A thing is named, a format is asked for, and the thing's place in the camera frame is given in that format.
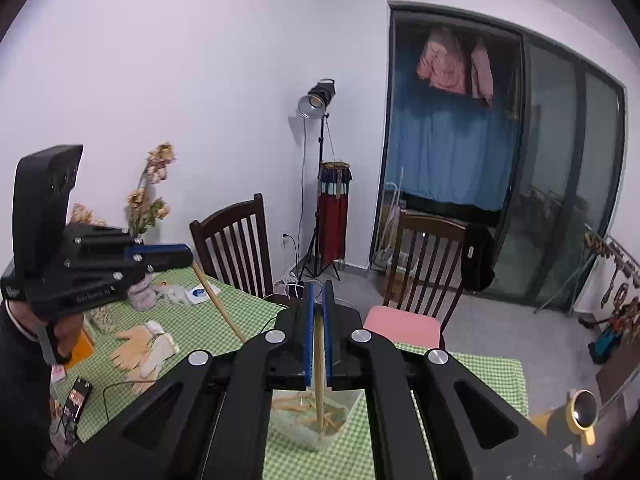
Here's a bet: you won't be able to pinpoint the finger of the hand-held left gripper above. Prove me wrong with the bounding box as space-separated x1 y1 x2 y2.
124 243 193 261
144 252 195 274

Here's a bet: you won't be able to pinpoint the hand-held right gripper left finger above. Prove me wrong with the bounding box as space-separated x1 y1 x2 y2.
55 281 317 480

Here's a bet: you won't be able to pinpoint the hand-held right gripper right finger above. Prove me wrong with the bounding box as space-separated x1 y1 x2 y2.
322 280 583 480

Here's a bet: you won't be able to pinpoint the light wooden chopstick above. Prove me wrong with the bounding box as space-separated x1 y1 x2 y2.
311 305 328 433
191 259 248 345

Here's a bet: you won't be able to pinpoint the bunch of wooden chopsticks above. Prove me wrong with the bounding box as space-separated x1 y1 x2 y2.
272 392 351 436

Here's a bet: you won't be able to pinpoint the clear plastic container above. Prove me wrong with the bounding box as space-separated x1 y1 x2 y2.
267 387 366 453

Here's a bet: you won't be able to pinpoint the person's left hand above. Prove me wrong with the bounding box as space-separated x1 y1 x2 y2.
52 310 86 365

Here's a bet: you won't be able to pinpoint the crumpled white cloth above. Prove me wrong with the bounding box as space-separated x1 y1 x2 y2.
155 284 193 307

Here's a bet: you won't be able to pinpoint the pink textured vase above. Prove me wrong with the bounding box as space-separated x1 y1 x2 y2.
127 270 157 313

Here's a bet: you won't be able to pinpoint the white blue packet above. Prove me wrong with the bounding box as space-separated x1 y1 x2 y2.
189 284 222 307

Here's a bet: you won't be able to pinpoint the tall dried rose stems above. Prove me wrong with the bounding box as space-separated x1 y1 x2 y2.
125 142 177 238

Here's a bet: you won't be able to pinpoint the dried twig bouquet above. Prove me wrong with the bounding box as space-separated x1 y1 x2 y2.
70 204 106 227

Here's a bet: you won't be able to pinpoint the slim floral vase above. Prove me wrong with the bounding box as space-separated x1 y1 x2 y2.
84 305 120 335

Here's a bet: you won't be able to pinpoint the dark wooden chair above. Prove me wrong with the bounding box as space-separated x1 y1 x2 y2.
382 210 468 351
190 193 275 301

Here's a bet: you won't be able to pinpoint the pink seat cushion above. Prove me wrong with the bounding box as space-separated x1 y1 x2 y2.
363 306 443 348

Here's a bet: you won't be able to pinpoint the green checked tablecloth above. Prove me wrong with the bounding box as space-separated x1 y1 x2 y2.
47 265 528 480

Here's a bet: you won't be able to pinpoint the orange booklet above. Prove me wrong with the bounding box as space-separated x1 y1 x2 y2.
65 332 96 371

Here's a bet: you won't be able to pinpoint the yellow knit work glove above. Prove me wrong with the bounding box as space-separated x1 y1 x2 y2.
109 322 167 368

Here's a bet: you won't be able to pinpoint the white knit work glove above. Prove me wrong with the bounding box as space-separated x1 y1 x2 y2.
127 332 181 395

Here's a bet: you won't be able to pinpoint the red fabric hanging decoration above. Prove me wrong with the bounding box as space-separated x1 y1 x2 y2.
317 160 353 263

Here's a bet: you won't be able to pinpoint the black smartphone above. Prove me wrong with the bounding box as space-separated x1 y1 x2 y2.
62 377 93 421

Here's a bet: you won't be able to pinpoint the white folding rack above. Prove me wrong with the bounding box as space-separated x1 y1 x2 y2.
377 167 416 271

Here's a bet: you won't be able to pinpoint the blue curtain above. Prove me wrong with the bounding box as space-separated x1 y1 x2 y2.
387 95 513 211

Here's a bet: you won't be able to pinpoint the studio light on stand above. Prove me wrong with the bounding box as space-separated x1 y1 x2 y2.
287 79 342 283

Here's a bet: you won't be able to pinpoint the metal drying rack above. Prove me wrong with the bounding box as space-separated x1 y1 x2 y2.
535 225 640 316

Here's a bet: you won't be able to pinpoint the yellow bear mug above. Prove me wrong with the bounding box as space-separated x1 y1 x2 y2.
565 389 601 446

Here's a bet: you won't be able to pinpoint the large pink jacket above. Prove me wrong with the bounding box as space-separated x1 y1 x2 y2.
416 27 468 95

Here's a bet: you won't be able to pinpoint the sliding glass door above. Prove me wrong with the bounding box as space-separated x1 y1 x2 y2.
520 35 628 306

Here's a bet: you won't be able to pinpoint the small pink jacket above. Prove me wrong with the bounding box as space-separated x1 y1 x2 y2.
470 40 495 106

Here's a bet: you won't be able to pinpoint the black cable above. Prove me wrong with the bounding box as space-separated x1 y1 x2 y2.
101 381 156 423

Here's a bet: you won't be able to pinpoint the string of dried food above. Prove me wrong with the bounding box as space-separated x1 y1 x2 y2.
585 232 640 341

